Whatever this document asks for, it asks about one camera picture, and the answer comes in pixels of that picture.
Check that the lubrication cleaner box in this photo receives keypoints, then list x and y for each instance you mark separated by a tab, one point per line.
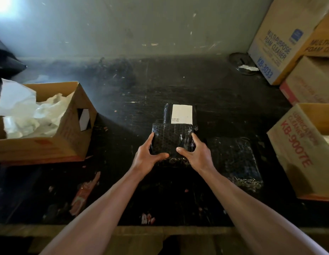
294	156

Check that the cardboard box with diamond sticker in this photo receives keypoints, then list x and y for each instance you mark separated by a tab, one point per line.
60	140

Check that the person's left forearm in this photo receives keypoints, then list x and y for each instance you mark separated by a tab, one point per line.
95	217

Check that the tall blue print cardboard box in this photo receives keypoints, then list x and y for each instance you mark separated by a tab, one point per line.
276	29

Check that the round metal lid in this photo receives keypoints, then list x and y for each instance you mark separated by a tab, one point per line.
236	59

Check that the person's right forearm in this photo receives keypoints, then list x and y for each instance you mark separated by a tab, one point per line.
247	215

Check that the red striped cardboard box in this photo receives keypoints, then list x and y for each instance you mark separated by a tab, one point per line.
308	79

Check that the person's right hand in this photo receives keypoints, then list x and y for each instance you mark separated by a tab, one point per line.
201	159

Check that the small red white scrap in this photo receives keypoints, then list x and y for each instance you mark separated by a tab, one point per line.
147	219

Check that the black plastic bag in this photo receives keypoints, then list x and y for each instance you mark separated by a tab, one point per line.
7	63

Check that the white shipping label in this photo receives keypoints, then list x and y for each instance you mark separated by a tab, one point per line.
181	112

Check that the crumpled white paper sheets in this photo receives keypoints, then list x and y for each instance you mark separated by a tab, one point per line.
21	108

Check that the person's left hand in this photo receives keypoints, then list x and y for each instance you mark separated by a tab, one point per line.
146	159

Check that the torn white paper strip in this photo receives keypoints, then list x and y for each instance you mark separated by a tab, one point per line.
248	67

